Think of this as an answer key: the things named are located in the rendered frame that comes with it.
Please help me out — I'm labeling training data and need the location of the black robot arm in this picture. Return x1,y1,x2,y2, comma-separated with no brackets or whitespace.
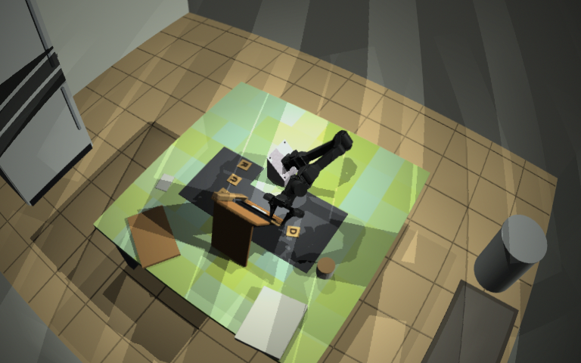
273,130,353,208

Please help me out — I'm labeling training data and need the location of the tan flat board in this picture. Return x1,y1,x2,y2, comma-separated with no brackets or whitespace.
128,204,181,269

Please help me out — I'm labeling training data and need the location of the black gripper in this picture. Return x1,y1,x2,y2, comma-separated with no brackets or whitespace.
263,188,305,226

